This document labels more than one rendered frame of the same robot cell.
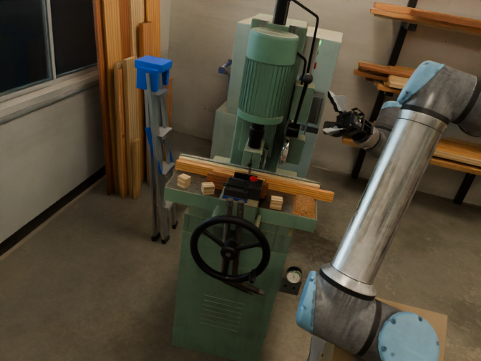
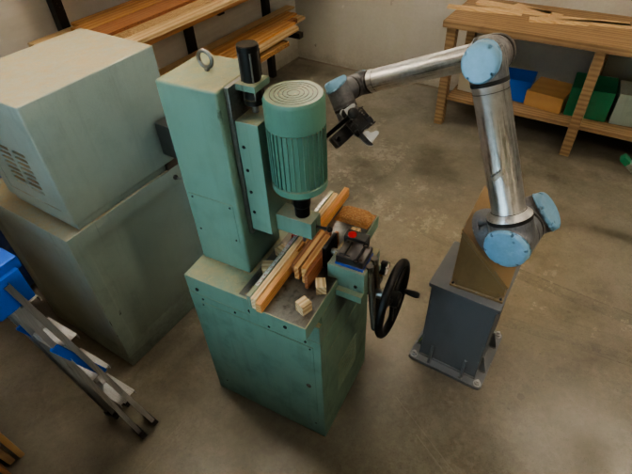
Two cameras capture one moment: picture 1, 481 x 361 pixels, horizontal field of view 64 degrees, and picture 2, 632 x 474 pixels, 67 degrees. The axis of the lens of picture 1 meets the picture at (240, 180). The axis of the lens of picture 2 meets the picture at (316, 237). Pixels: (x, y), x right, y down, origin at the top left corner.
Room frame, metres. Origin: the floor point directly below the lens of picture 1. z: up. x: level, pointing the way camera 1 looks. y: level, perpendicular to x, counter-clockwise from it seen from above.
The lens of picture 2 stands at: (0.86, 1.07, 2.10)
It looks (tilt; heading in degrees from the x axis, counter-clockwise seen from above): 43 degrees down; 295
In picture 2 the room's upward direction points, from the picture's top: 3 degrees counter-clockwise
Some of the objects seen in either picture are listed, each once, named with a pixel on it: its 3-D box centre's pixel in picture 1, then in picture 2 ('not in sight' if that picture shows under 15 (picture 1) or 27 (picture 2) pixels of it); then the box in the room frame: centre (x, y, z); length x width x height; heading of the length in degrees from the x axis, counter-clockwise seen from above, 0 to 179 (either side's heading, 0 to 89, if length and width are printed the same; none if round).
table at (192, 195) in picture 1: (240, 202); (331, 266); (1.31, -0.02, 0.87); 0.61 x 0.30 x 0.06; 85
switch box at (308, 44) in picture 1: (308, 54); not in sight; (1.73, -0.20, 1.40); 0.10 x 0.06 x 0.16; 175
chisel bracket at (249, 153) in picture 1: (253, 154); (298, 222); (1.44, -0.03, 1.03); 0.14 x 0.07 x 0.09; 175
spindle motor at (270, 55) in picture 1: (266, 76); (296, 141); (1.42, -0.03, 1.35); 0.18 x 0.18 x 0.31
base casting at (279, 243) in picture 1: (246, 198); (279, 267); (1.54, -0.04, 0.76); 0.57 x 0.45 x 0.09; 175
